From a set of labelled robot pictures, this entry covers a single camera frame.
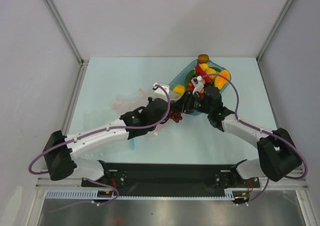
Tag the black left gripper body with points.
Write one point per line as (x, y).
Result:
(163, 117)

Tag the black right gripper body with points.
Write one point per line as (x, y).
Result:
(186, 102)

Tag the purple grape bunch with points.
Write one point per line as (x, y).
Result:
(175, 116)

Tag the yellow bell pepper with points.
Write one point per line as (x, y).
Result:
(179, 89)

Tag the yellow-orange mango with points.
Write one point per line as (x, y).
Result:
(221, 80)

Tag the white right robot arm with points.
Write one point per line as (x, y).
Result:
(276, 152)

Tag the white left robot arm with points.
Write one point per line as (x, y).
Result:
(62, 153)

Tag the clear bag, blue zipper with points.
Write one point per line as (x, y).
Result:
(103, 149)

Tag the red chili pepper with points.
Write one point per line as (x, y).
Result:
(202, 73)

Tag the teal plastic basket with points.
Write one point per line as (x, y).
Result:
(189, 72)

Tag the orange-yellow apricot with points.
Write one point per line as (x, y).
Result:
(211, 72)

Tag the yellow lemon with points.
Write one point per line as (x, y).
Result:
(204, 66)

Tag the brown kiwi fruit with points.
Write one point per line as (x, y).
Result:
(203, 58)

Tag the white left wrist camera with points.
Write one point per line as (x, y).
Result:
(160, 91)

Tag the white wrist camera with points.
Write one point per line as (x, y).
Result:
(196, 85)
(160, 91)

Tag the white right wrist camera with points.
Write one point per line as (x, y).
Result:
(196, 85)

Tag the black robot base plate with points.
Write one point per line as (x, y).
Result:
(174, 180)

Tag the white slotted cable duct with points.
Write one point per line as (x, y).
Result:
(78, 194)

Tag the aluminium frame rail left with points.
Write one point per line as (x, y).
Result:
(63, 72)

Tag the aluminium frame rail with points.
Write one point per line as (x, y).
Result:
(275, 28)
(63, 72)

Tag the aluminium frame rail right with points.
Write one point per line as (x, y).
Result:
(275, 28)

